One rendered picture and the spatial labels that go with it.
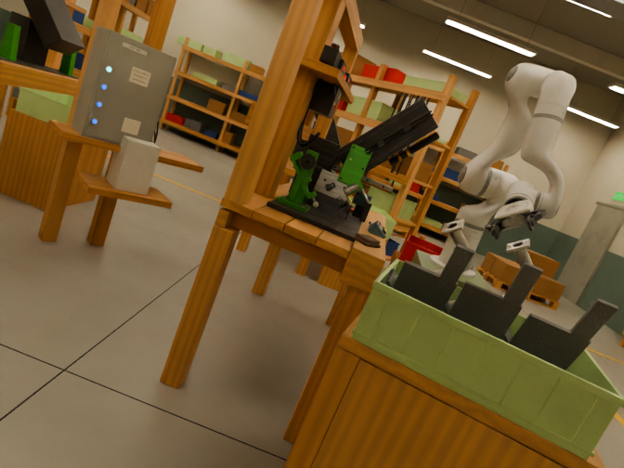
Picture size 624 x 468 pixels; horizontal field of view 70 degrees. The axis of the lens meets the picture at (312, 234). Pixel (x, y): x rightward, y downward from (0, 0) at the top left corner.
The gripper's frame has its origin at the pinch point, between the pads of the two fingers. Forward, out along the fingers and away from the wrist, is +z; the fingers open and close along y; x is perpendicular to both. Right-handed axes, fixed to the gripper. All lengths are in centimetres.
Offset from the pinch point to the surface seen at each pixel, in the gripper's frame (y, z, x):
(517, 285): 0.0, 16.7, 8.6
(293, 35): -54, -34, -82
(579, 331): 9.8, 17.0, 23.5
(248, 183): -89, -14, -40
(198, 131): -737, -707, -168
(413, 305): -21.7, 30.3, 1.8
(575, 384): 6.9, 29.0, 29.6
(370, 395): -39, 40, 20
